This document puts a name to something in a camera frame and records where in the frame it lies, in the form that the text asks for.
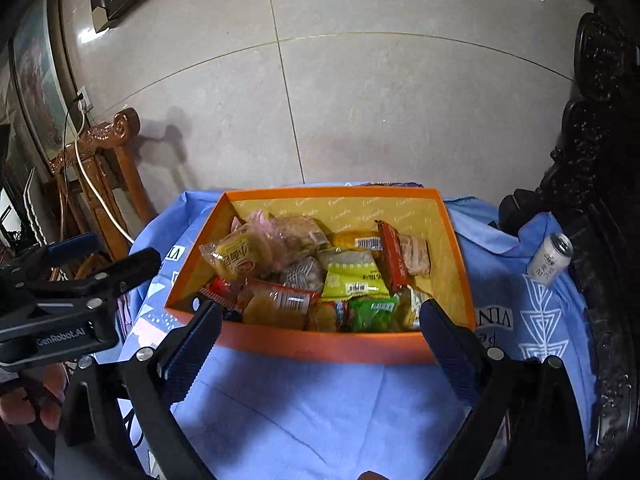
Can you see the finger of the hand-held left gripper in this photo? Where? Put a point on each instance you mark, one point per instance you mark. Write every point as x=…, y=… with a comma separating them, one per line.
x=130, y=267
x=75, y=248

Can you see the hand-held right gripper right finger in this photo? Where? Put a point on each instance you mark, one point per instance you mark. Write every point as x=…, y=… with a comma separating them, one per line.
x=452, y=355

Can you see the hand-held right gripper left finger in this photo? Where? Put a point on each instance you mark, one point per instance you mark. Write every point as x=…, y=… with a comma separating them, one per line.
x=192, y=345

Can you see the small red snack packet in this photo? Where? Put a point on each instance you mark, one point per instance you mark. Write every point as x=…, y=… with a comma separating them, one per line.
x=220, y=290

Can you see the small green snack packet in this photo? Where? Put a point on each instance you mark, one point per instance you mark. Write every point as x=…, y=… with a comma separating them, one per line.
x=372, y=312

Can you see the orange biscuit packet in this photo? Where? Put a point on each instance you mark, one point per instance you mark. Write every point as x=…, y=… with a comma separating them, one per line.
x=277, y=305

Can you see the yellow small bread packet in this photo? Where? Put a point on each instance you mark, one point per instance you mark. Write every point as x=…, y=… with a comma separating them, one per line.
x=235, y=257

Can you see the orange cardboard box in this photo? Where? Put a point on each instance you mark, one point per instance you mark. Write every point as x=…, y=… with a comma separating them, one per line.
x=320, y=350

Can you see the light green snack packet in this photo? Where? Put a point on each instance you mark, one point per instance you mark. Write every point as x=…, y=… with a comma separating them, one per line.
x=352, y=275

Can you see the clear rice cracker packet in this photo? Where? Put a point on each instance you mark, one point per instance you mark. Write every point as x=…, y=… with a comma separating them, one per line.
x=327, y=314

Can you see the pink biscuit packet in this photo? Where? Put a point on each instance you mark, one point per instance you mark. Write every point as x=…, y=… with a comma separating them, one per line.
x=262, y=222

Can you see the shiny yellow cake packet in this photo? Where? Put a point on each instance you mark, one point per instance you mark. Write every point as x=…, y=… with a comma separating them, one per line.
x=357, y=241

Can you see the pink round pastry packet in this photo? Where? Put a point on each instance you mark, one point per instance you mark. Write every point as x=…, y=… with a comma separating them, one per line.
x=302, y=232

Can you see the person's left hand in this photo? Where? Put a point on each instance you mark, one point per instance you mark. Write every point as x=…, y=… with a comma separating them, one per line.
x=45, y=415

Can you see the carved wooden chair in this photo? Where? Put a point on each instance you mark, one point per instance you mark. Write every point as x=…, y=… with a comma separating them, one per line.
x=102, y=133

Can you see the white drink can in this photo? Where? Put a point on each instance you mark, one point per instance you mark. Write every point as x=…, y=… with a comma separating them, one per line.
x=547, y=260

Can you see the blue printed tablecloth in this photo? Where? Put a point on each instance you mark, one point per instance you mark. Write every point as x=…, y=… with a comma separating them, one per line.
x=325, y=420

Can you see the framed red picture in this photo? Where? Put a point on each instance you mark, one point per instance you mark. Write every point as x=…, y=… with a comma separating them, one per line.
x=40, y=75

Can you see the black carved wooden furniture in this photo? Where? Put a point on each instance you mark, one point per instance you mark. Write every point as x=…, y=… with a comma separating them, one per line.
x=600, y=160

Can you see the white wall socket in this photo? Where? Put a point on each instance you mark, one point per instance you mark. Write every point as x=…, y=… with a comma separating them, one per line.
x=84, y=100

